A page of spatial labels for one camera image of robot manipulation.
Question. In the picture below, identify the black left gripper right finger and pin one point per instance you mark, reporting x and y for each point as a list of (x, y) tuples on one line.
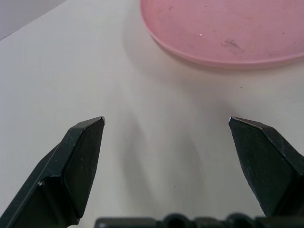
[(268, 166)]

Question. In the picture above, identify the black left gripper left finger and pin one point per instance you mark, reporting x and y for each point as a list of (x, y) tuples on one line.
[(59, 175)]

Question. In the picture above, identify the pink round plate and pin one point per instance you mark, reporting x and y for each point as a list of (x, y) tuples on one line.
[(228, 31)]

